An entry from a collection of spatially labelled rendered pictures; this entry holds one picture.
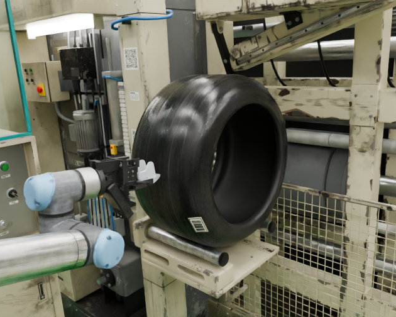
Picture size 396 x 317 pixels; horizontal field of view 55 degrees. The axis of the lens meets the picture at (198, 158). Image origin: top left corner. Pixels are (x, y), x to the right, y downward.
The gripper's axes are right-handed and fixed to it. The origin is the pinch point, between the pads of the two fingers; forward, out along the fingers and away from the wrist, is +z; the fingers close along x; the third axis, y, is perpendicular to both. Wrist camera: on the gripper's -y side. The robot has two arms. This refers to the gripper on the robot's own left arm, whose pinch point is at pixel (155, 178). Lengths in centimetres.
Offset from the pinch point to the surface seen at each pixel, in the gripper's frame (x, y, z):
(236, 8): 5, 52, 41
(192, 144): -9.0, 10.1, 4.8
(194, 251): -0.6, -26.5, 16.3
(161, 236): 15.2, -26.1, 16.3
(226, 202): 10, -18, 46
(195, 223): -9.3, -12.5, 6.7
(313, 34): -17, 44, 56
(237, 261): -5.0, -34.4, 34.3
